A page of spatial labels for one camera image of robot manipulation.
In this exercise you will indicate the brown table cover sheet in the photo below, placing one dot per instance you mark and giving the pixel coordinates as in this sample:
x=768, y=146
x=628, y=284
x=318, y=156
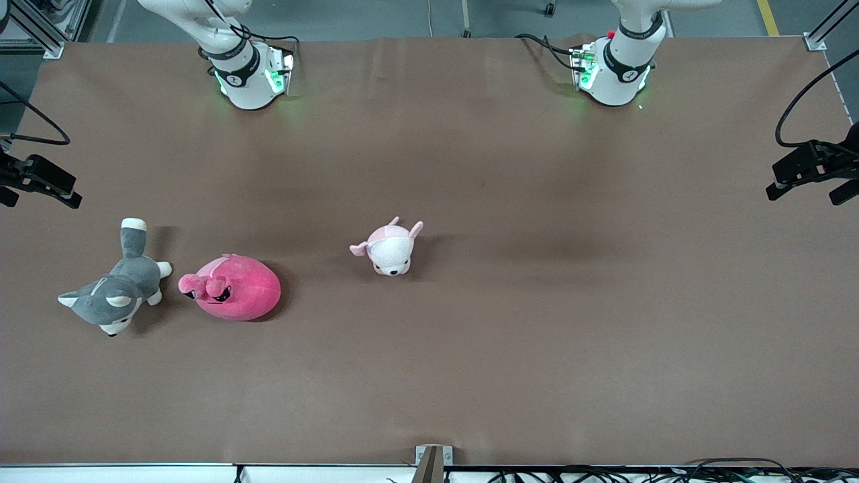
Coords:
x=537, y=369

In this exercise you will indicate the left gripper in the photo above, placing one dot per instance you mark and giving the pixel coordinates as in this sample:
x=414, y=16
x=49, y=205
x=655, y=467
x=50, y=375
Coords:
x=834, y=161

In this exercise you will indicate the pale pink puppy plush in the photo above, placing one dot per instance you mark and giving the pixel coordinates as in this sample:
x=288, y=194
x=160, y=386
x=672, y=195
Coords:
x=389, y=251

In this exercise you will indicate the aluminium frame post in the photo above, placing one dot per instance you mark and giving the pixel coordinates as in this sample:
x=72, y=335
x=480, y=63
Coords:
x=40, y=30
x=829, y=27

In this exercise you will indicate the metal base connector plate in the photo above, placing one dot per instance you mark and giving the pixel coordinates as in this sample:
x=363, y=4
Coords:
x=285, y=67
x=580, y=67

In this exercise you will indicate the grey white husky plush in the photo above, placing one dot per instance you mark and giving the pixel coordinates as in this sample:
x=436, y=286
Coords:
x=114, y=295

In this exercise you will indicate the black caster wheel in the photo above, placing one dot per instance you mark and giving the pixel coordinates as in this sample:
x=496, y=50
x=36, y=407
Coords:
x=549, y=8

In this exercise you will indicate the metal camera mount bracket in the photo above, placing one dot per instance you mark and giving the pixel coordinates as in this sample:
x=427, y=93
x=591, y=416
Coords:
x=433, y=459

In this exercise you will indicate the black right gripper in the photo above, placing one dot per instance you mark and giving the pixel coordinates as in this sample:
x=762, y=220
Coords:
x=15, y=174

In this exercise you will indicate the round hot pink plush toy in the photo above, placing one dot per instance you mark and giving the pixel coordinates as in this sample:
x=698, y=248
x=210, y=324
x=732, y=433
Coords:
x=235, y=292

